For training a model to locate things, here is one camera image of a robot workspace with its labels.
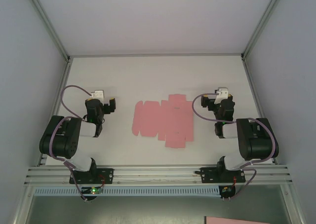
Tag pink paper box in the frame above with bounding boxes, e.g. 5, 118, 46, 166
131, 93, 195, 149

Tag green-lit circuit board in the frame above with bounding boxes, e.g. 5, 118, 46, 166
82, 187, 104, 195

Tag pink paper stack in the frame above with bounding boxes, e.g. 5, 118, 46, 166
204, 216, 297, 224

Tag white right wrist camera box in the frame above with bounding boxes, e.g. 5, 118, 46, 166
214, 86, 230, 105

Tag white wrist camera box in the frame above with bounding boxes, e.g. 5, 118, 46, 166
214, 86, 230, 105
89, 89, 105, 99

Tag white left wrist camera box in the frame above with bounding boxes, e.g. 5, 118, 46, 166
89, 89, 105, 99

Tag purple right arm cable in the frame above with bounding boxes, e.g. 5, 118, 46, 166
192, 92, 280, 201

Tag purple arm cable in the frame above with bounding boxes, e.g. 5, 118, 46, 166
49, 85, 92, 202
192, 92, 280, 201

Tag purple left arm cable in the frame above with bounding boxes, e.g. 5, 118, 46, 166
49, 85, 92, 202

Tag aluminium table side rail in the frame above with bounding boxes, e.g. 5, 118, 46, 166
241, 57, 279, 165
37, 58, 73, 167

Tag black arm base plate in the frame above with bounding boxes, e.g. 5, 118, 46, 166
200, 167, 246, 185
69, 168, 115, 185

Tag aluminium mounting rail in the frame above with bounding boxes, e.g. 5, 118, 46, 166
24, 165, 294, 187

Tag aluminium frame post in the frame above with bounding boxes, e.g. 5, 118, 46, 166
240, 0, 290, 61
24, 0, 73, 62

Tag grey slotted cable duct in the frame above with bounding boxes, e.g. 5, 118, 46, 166
33, 186, 221, 197

